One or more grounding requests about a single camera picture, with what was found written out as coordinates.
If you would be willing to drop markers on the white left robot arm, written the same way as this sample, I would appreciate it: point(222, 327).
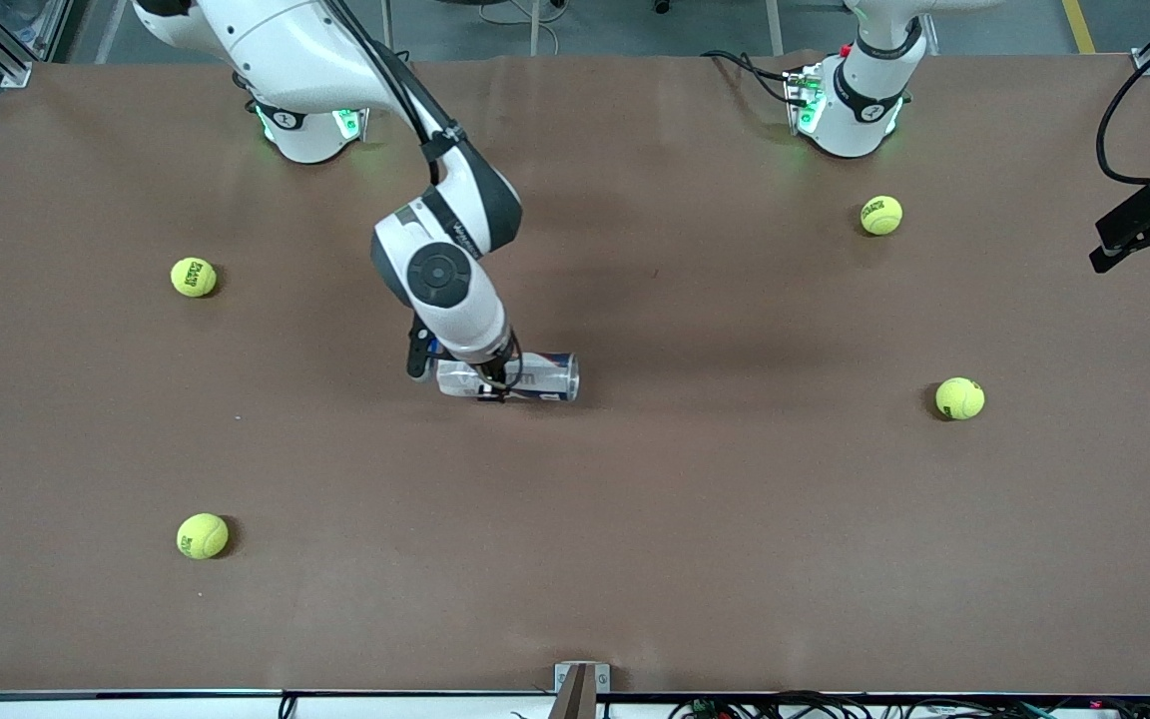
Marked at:
point(860, 110)

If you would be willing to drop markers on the thin white metal leg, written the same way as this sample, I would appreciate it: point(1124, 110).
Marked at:
point(535, 28)
point(387, 25)
point(773, 28)

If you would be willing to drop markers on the clear Wilson tennis ball can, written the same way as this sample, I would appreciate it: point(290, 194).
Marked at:
point(550, 377)

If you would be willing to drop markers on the yellow-green tennis ball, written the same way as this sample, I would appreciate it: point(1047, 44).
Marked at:
point(202, 536)
point(959, 398)
point(194, 277)
point(880, 215)

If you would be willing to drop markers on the grey metal table bracket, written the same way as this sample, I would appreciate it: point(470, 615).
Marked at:
point(575, 689)

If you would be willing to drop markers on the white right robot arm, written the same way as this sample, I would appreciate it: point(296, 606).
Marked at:
point(286, 50)

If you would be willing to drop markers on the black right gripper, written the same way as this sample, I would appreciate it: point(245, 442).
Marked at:
point(496, 374)

